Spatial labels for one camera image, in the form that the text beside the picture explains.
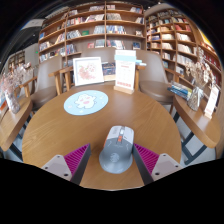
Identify white sign on wooden base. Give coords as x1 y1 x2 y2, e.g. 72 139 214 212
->
113 49 137 95

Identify small white standing sign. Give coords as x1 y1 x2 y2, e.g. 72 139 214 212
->
203 83 221 119

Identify stack of blue books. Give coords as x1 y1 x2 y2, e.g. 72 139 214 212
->
134 59 148 67

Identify grey computer mouse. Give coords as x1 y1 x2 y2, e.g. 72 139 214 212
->
98 125 135 175

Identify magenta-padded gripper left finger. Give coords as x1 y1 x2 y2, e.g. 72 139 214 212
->
40 143 92 186

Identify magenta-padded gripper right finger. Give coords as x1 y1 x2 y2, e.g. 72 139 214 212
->
132 143 184 186

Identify dark blue book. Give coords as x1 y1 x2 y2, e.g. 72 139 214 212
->
101 61 117 82

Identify white framed flower picture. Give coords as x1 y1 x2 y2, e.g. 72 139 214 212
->
72 56 105 87

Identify wooden bookshelf with books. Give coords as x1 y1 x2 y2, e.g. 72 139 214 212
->
37 1 148 64
144 8 223 98

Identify distant wooden bookshelf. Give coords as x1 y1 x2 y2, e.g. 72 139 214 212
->
6 49 27 73

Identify round light blue mouse pad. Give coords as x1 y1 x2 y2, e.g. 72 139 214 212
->
63 89 110 117

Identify round wooden side table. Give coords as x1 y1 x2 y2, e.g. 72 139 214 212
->
0 96 34 158
172 94 223 164

